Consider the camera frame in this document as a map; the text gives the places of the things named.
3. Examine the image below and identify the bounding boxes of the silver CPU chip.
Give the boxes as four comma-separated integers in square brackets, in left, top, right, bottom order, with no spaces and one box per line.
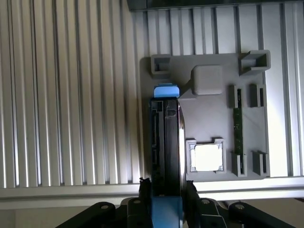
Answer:
[191,143,223,172]

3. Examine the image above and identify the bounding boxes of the green RAM stick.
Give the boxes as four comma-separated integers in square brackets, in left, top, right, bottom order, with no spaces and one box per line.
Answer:
[233,88,246,175]

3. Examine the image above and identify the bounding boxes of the grey printed parts rack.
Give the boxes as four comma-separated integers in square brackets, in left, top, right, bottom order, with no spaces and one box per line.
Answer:
[139,49,271,179]

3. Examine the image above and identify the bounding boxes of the black PC case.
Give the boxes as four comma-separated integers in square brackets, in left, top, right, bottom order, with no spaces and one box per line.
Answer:
[126,0,304,11]

